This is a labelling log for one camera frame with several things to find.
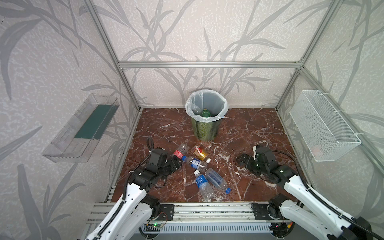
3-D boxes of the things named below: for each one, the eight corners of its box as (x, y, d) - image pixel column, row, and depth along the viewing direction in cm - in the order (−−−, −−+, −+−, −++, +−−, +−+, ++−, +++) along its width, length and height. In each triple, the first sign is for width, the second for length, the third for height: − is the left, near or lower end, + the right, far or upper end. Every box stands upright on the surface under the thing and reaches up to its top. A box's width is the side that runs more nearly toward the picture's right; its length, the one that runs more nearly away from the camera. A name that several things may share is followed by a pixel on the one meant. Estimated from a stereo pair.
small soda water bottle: (185, 164, 91) (184, 161, 87) (190, 157, 94) (189, 153, 91) (203, 174, 87) (204, 171, 83) (208, 166, 90) (208, 163, 87)
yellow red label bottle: (201, 162, 92) (201, 158, 88) (191, 152, 96) (191, 148, 92) (207, 157, 94) (207, 152, 90) (198, 147, 99) (197, 143, 94)
